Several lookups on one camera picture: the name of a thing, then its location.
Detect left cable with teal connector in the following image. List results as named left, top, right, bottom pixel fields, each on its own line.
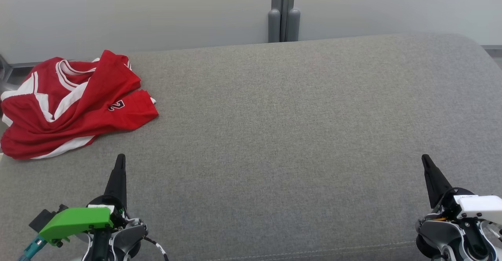
left=18, top=234, right=49, bottom=261

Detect grey metal frame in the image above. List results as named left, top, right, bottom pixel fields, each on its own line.
left=0, top=54, right=14, bottom=84

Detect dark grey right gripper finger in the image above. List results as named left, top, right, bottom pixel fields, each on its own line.
left=422, top=154, right=453, bottom=209

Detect red shorts with white stripe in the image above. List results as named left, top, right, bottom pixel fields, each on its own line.
left=1, top=50, right=159, bottom=160

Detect black cable with white bands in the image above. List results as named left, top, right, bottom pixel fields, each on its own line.
left=142, top=235, right=169, bottom=261

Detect grey partition post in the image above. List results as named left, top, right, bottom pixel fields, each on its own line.
left=268, top=0, right=301, bottom=43

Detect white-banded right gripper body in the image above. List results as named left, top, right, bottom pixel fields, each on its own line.
left=431, top=188, right=502, bottom=224

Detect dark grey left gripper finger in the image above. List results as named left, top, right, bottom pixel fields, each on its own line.
left=104, top=154, right=127, bottom=210

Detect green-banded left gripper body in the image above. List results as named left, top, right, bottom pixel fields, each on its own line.
left=38, top=194, right=129, bottom=248

